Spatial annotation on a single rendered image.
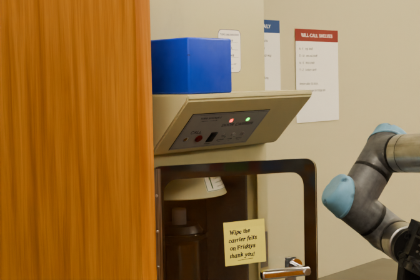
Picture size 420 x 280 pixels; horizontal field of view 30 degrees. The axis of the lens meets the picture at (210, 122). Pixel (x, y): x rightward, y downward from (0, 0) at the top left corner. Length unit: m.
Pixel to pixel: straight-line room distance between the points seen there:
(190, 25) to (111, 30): 0.21
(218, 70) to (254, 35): 0.25
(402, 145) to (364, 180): 0.10
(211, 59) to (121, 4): 0.17
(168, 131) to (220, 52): 0.16
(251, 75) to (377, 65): 1.19
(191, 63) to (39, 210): 0.40
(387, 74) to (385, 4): 0.24
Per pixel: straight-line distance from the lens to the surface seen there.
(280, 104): 1.41
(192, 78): 1.24
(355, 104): 2.54
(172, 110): 1.25
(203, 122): 1.30
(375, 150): 1.58
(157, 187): 1.31
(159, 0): 1.35
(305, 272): 1.38
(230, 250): 1.37
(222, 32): 1.45
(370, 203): 1.55
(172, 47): 1.26
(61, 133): 1.35
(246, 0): 1.50
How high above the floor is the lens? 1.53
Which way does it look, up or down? 3 degrees down
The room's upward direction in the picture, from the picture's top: 1 degrees counter-clockwise
